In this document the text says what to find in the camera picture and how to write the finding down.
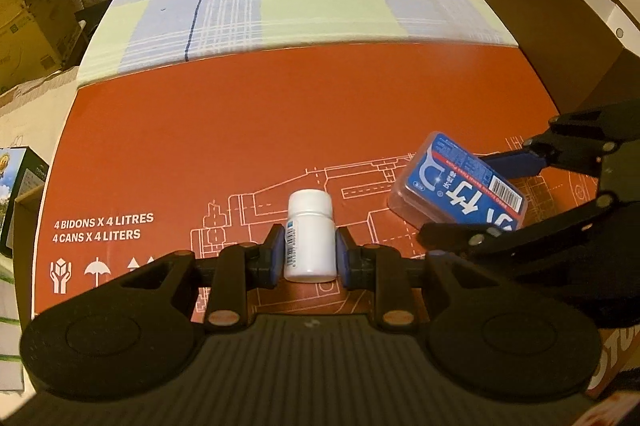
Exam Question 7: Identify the brown cardboard flap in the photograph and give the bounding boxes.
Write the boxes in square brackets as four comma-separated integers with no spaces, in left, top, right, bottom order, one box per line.
[13,186,43,330]

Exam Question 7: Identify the green milk carton box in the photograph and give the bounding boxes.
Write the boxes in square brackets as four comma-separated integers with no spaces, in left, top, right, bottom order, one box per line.
[0,147,49,258]

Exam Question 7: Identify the small white pill bottle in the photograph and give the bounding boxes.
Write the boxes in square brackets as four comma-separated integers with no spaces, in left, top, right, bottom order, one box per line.
[283,189,337,283]

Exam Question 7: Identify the blue clear plastic case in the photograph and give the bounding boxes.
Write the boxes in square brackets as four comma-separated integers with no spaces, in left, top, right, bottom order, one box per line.
[387,131,527,231]

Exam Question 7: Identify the brown open storage box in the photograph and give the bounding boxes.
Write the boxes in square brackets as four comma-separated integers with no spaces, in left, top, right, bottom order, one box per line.
[485,0,639,113]

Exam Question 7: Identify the yellow cardboard box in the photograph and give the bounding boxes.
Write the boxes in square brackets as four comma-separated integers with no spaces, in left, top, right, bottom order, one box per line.
[0,0,81,92]

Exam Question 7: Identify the red Motul cardboard sheet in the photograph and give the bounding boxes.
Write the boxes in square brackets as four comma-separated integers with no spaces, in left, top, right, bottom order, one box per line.
[31,42,640,402]

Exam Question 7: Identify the pastel checked tablecloth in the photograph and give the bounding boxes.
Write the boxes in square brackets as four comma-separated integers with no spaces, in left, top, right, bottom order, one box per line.
[77,0,516,85]

